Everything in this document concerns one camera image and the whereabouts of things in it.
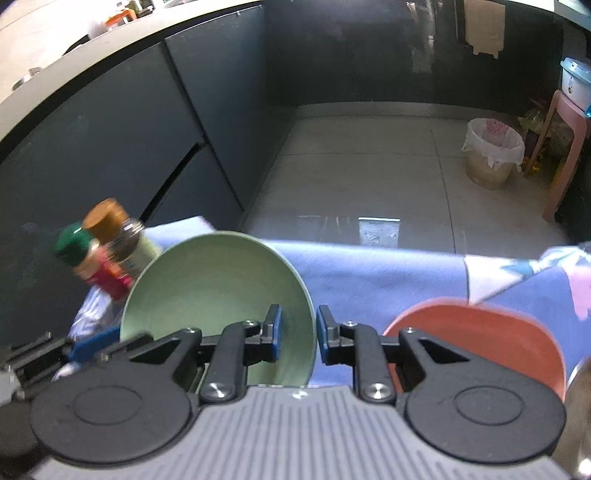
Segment green cap spice bottle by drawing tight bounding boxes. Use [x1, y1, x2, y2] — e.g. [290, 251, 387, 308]
[52, 222, 133, 304]

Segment blue printed tablecloth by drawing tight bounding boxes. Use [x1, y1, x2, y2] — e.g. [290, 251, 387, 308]
[52, 214, 591, 389]

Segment green round plate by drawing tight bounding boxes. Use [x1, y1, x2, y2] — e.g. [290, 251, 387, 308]
[119, 231, 319, 388]

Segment pink plastic stool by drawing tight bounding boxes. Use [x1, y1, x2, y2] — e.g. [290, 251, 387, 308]
[521, 89, 591, 223]

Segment beige hanging towel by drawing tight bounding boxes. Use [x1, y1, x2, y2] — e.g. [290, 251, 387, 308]
[462, 0, 507, 59]

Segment white container with blue lid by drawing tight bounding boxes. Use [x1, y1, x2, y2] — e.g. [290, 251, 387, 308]
[560, 57, 591, 110]

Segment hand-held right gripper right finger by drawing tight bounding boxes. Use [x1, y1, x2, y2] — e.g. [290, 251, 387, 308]
[317, 304, 468, 404]

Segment brown cap soy sauce bottle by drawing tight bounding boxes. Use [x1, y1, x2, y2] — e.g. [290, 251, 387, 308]
[82, 197, 164, 278]

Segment stainless steel bowl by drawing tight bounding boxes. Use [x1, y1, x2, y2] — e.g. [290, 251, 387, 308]
[551, 357, 591, 480]

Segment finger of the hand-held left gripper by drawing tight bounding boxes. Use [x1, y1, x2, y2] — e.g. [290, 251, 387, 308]
[7, 325, 122, 370]
[96, 332, 154, 366]

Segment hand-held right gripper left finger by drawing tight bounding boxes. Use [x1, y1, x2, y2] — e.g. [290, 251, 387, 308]
[124, 304, 283, 403]

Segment clear bag with groceries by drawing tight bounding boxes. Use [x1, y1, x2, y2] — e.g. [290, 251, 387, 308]
[516, 96, 555, 176]

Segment trash bin with white bag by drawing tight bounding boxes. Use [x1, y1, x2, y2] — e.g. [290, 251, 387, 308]
[461, 117, 526, 190]

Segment pink rounded square plate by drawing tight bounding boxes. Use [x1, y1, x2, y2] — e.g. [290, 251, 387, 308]
[383, 297, 568, 402]

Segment black drawer cabinet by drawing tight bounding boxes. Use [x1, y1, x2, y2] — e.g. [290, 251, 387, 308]
[556, 178, 591, 243]

